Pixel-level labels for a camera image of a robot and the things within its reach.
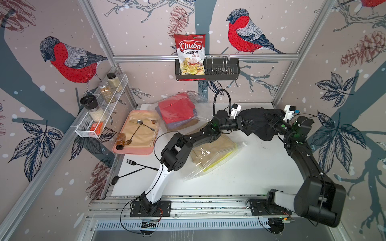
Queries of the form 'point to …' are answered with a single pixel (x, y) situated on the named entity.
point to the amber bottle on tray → (120, 141)
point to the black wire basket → (216, 68)
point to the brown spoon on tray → (128, 141)
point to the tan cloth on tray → (140, 129)
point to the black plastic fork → (133, 163)
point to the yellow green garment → (220, 160)
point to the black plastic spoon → (115, 179)
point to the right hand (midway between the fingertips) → (263, 112)
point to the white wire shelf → (92, 123)
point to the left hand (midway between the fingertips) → (255, 121)
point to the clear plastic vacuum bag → (202, 115)
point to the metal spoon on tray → (140, 122)
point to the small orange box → (97, 127)
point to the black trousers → (261, 121)
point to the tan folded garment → (203, 154)
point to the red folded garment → (177, 108)
